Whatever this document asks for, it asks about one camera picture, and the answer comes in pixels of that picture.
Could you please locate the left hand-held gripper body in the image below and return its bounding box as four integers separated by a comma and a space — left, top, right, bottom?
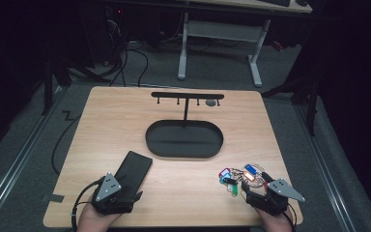
91, 172, 135, 216

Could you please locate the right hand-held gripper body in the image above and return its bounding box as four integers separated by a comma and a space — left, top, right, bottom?
245, 178, 306, 217

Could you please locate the key bunch with coloured tags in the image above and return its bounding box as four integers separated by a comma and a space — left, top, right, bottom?
217, 163, 270, 198

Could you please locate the black smartphone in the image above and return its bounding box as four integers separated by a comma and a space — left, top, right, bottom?
113, 150, 154, 202

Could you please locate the black key stand with tray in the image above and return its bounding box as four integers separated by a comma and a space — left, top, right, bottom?
145, 91, 225, 160

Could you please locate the person's left hand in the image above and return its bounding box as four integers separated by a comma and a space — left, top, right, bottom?
76, 201, 124, 232

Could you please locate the person's right hand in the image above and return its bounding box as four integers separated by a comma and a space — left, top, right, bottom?
254, 206, 296, 232

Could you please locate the black tape piece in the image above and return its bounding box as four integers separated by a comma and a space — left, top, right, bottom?
41, 193, 66, 204

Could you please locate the black metal stand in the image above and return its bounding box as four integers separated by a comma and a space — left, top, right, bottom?
260, 72, 324, 137
41, 52, 110, 116

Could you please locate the white-legged desk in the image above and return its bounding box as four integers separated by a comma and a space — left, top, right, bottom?
177, 0, 313, 88

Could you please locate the black keyboard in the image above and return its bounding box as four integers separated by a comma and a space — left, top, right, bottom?
259, 0, 292, 8

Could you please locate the right hand-held gripper cable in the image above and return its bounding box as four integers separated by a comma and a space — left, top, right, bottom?
283, 202, 299, 232

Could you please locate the hand-held gripper cable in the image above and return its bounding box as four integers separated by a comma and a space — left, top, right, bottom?
283, 202, 299, 232
71, 179, 105, 232

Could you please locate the left hand-held gripper cable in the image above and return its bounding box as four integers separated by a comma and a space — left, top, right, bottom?
71, 179, 105, 232

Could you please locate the metal floor rail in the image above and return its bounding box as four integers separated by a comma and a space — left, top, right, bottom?
294, 104, 357, 232
0, 86, 64, 228

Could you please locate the black floor cable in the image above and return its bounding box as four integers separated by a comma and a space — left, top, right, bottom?
50, 110, 82, 176

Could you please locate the bundle of black cables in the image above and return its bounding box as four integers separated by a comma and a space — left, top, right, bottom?
104, 18, 150, 88

